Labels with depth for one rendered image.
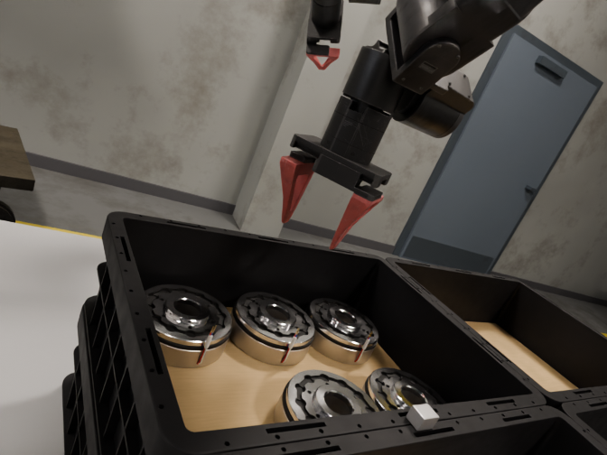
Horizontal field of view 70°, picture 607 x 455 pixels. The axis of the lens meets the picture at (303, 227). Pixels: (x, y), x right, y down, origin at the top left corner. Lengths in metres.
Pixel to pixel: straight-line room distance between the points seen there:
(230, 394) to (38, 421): 0.22
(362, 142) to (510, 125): 4.00
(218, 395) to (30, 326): 0.33
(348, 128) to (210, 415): 0.30
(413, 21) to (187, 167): 2.92
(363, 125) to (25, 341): 0.49
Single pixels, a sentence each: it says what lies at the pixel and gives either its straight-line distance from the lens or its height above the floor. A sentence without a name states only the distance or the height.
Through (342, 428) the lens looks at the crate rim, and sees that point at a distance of 0.32.
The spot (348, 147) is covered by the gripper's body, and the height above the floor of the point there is 1.08.
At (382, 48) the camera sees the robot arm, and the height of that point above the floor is 1.18.
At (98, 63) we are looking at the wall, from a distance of 3.11.
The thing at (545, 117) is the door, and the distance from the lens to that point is 4.69.
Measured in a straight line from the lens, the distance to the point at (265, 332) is 0.50.
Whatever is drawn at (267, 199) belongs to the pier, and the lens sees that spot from 3.14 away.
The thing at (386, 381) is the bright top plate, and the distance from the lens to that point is 0.53.
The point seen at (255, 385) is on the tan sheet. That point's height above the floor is 0.83.
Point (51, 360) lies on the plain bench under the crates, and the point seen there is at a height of 0.70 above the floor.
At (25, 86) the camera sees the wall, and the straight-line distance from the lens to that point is 3.17.
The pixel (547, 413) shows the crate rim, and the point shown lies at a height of 0.93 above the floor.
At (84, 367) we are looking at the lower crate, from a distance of 0.48.
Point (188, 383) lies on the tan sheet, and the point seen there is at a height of 0.83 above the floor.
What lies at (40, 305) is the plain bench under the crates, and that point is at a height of 0.70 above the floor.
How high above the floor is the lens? 1.12
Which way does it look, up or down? 17 degrees down
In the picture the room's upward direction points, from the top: 23 degrees clockwise
